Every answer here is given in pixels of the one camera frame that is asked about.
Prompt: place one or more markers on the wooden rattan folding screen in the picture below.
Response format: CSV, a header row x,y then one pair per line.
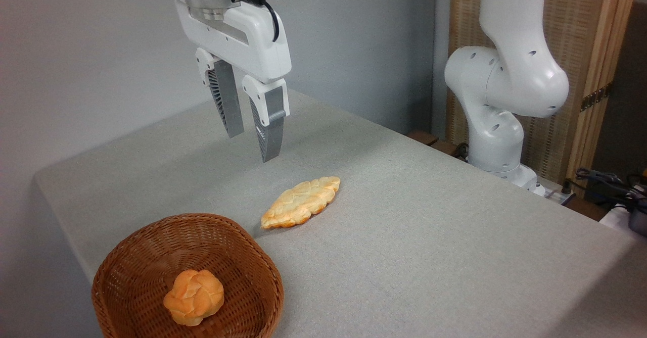
x,y
581,35

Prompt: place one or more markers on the brown woven wicker basket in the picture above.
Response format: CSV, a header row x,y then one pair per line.
x,y
151,257

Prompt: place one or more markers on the flat leaf-shaped bread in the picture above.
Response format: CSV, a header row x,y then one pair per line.
x,y
302,201

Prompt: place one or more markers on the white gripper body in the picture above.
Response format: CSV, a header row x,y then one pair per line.
x,y
252,40

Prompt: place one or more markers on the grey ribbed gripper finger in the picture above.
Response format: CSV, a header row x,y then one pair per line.
x,y
228,100
273,126

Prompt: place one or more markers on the metal screen hinge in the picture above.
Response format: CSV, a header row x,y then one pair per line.
x,y
596,96

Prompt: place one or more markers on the grey tablecloth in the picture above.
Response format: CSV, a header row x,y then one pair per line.
x,y
429,257

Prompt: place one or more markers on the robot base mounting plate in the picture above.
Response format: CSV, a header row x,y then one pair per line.
x,y
553,190

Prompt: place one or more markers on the white vertical pipe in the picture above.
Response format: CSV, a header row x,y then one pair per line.
x,y
441,35

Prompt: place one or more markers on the round knotted bread roll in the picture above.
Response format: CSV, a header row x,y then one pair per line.
x,y
194,297

